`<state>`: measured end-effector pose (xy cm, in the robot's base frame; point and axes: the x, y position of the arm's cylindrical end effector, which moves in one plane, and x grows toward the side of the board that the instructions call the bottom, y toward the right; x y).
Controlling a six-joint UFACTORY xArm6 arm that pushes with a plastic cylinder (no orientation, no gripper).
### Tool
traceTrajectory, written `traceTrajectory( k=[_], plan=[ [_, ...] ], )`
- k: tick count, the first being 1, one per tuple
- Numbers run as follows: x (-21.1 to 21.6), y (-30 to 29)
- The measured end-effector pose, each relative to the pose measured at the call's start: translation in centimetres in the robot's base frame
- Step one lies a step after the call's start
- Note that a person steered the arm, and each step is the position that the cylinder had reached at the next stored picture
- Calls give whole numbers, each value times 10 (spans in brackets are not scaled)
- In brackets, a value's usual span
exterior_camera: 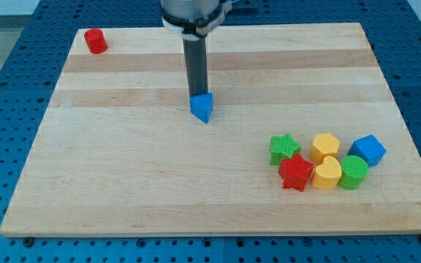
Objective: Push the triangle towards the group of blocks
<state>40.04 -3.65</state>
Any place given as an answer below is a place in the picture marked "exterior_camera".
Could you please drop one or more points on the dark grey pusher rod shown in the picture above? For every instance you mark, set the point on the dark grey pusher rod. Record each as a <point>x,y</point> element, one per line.
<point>196,66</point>

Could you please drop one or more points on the blue triangle block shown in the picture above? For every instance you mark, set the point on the blue triangle block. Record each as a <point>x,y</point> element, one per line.
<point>202,106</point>

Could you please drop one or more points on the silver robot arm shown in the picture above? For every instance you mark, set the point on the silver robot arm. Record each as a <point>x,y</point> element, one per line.
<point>193,20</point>

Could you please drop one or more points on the red cylinder block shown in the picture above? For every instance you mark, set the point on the red cylinder block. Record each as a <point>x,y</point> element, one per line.
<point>95,40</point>

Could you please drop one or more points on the wooden board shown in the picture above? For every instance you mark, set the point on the wooden board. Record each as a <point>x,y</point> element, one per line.
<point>118,153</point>

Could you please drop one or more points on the green star block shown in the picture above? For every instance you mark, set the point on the green star block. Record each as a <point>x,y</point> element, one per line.
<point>282,147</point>

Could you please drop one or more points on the red star block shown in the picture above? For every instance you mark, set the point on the red star block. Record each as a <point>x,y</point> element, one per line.
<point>295,172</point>

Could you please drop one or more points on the yellow hexagon block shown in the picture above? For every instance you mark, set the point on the yellow hexagon block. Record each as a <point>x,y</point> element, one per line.
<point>324,145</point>

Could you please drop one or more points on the yellow heart block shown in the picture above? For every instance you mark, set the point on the yellow heart block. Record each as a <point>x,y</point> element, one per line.
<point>327,174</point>

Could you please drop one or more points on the blue perforated table plate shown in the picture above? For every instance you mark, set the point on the blue perforated table plate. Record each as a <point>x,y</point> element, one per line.
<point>29,75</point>

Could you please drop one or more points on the green cylinder block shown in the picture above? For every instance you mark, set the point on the green cylinder block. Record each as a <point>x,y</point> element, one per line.
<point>354,171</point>

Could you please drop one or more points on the blue cube block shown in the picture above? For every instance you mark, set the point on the blue cube block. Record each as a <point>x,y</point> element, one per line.
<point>369,149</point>

